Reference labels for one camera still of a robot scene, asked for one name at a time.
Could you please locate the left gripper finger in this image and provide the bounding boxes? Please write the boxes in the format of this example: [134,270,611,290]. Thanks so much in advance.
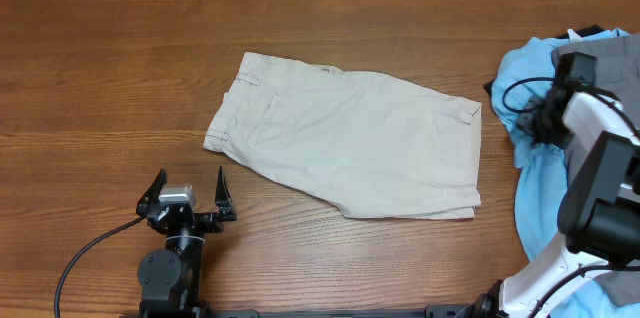
[136,168,167,217]
[215,167,237,221]

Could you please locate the beige shorts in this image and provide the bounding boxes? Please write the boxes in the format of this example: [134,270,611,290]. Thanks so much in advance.
[204,52,482,219]

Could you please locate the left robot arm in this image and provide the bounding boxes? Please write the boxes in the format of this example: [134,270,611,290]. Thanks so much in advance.
[136,169,237,317]

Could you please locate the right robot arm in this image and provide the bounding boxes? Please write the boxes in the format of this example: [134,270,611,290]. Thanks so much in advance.
[441,52,639,317]

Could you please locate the light blue t-shirt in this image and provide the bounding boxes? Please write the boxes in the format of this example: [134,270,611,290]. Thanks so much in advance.
[492,29,639,317]

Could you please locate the grey garment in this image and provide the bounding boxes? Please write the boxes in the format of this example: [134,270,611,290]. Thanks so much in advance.
[551,33,639,308]

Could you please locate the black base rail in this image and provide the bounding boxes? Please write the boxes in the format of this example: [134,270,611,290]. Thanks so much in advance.
[123,305,473,318]

